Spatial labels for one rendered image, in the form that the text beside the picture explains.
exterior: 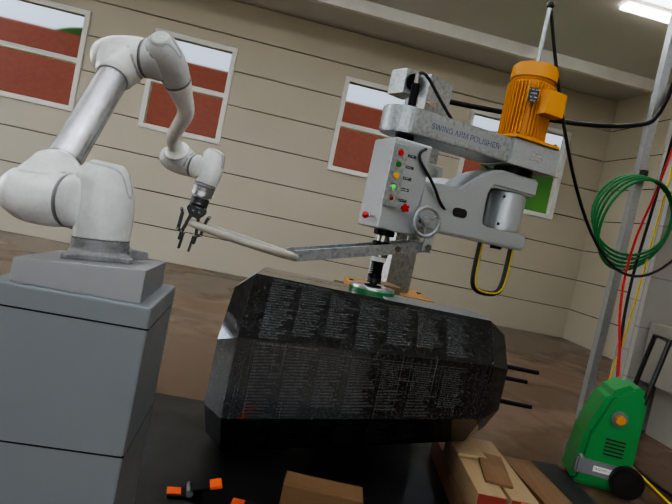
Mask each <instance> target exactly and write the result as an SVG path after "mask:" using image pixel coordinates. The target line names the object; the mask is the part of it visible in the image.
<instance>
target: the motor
mask: <svg viewBox="0 0 672 504"><path fill-rule="evenodd" d="M559 73H560V71H559V70H558V69H557V67H556V66H554V65H552V64H550V63H546V62H542V61H532V60H530V61H521V62H518V63H517V64H515V65H514V66H513V69H512V73H511V77H510V80H511V82H510V83H509V84H508V87H507V91H506V96H505V100H504V105H503V109H502V114H501V118H500V123H499V127H498V132H497V133H498V134H501V135H504V136H507V137H510V138H512V137H517V138H520V139H523V140H526V141H529V142H532V143H536V144H539V145H542V146H545V147H548V148H551V149H554V150H559V148H560V147H558V146H557V145H556V144H554V145H552V144H549V143H546V142H545V138H546V134H547V129H548V125H549V121H550V120H559V119H562V118H563V114H564V110H565V106H566V101H567V97H568V96H567V95H565V94H562V93H560V92H557V91H556V90H557V89H556V88H555V86H557V82H558V78H559Z"/></svg>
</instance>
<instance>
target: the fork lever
mask: <svg viewBox="0 0 672 504"><path fill-rule="evenodd" d="M389 243H391V244H382V245H372V242H361V243H345V244H330V245H314V246H298V247H287V251H291V252H293V253H294V254H297V255H298V256H299V259H298V260H297V261H294V262H300V261H313V260H327V259H340V258H354V257H367V256H380V255H394V254H407V253H421V249H422V244H423V242H419V239H408V240H393V241H389Z"/></svg>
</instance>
